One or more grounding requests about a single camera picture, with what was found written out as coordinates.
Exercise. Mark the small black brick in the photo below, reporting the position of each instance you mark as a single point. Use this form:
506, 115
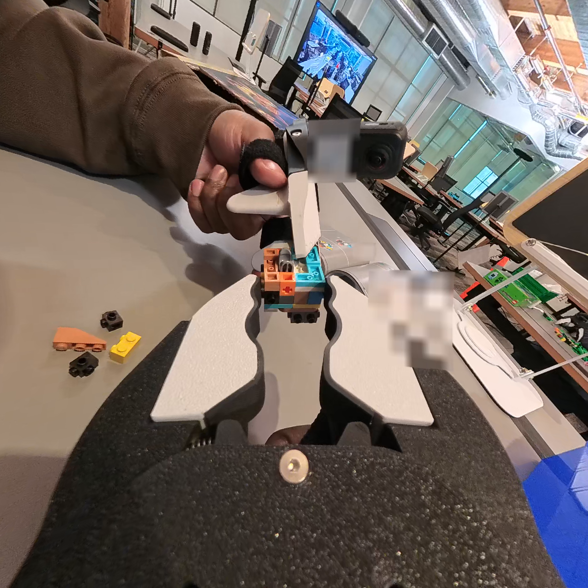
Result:
111, 320
82, 365

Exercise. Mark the dark printed toy box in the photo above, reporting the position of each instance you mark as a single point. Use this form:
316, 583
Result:
248, 92

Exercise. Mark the teal L-shaped brick plate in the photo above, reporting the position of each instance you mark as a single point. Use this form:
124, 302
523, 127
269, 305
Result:
314, 271

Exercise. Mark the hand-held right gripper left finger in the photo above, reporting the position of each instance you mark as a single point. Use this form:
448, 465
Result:
216, 358

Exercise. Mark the black board with wooden edge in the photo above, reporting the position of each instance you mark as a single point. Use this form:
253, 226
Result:
560, 220

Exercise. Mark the black cylinder speaker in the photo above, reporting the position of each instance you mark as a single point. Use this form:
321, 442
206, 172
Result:
207, 42
195, 34

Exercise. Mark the person's left hand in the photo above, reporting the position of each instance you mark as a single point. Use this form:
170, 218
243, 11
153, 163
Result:
216, 202

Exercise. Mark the salmon wedge brick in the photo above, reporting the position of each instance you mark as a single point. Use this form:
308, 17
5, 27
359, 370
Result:
76, 340

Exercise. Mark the white tablet stand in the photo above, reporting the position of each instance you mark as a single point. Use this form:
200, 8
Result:
496, 367

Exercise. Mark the silver ventilation duct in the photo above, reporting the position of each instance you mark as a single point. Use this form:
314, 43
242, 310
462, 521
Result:
454, 41

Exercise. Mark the black mesh office chair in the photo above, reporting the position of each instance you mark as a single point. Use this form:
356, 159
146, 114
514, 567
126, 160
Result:
340, 108

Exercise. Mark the dark cloth with white mark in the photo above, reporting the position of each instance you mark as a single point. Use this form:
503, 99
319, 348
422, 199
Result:
574, 324

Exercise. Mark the person's left forearm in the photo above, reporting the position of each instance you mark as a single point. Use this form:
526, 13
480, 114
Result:
92, 92

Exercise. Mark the black video bar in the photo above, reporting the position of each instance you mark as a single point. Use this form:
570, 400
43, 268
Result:
351, 25

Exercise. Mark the multicoloured brick model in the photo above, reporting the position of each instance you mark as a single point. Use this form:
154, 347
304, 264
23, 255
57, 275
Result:
289, 287

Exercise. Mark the large wall screen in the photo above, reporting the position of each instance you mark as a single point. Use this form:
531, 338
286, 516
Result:
335, 50

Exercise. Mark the wood-edged desk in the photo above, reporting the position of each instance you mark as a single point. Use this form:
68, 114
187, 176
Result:
395, 186
528, 321

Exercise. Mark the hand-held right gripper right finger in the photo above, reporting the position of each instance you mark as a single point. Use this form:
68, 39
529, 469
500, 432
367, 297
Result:
372, 367

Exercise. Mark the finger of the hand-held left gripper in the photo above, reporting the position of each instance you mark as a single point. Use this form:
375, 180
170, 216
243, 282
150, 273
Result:
257, 258
303, 216

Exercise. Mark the grey desk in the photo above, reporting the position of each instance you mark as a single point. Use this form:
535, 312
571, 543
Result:
92, 257

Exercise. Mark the blue plastic bin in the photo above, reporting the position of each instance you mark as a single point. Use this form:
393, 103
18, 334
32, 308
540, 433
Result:
556, 505

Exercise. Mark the yellow brick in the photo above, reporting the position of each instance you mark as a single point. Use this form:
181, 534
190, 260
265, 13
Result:
124, 347

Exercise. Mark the green box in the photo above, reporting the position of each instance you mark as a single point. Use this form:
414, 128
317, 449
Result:
514, 287

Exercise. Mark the grey table with wood edge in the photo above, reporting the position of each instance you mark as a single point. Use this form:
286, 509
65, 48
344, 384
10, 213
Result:
147, 41

